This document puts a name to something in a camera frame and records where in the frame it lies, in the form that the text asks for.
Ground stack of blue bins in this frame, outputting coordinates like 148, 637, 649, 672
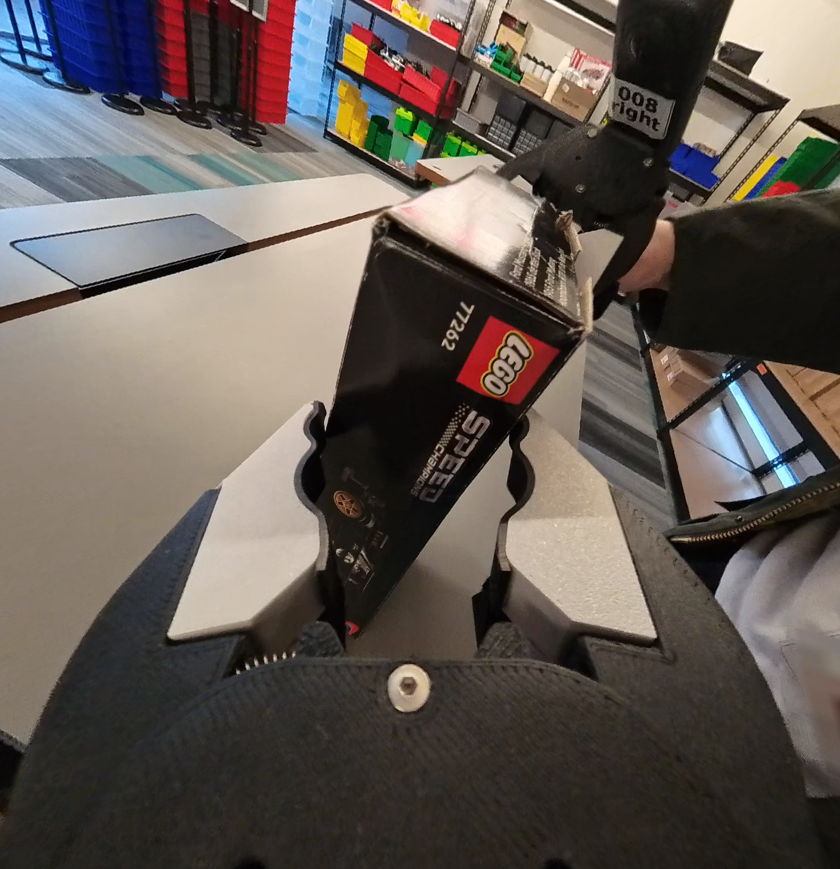
40, 0, 164, 97

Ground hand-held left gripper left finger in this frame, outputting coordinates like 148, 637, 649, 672
167, 402, 330, 646

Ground person's black jacket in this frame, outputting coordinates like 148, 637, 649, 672
666, 462, 840, 592

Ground person's right forearm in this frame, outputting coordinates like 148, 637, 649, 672
654, 189, 840, 376

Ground grey wire shelving rack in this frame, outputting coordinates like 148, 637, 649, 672
454, 0, 791, 205

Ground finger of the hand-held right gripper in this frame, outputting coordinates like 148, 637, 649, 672
577, 227, 626, 289

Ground green and yellow bins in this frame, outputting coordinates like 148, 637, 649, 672
333, 0, 506, 181

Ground stack of coloured plates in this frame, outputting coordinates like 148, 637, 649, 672
731, 136, 840, 201

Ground black frame storage rack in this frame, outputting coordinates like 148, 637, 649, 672
630, 299, 840, 524

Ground stack of small brown boxes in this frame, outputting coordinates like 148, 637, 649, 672
653, 348, 726, 388

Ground stack of red bins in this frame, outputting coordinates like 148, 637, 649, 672
154, 0, 297, 125

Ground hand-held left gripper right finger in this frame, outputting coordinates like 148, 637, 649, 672
473, 413, 660, 665

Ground black case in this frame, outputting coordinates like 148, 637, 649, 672
717, 41, 765, 74

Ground grey table brown edge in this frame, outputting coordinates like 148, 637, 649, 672
413, 155, 511, 187

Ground small brown cardboard box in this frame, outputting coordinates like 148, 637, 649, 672
545, 68, 603, 123

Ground row of black sign stands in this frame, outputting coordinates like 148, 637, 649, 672
0, 0, 268, 148

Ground black speed car lego box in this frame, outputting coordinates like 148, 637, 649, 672
321, 166, 594, 639

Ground black flat device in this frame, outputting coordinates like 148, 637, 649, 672
10, 214, 249, 289

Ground row of blue bins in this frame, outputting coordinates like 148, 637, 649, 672
668, 141, 721, 190

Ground person's right hand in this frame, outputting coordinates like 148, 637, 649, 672
613, 219, 678, 296

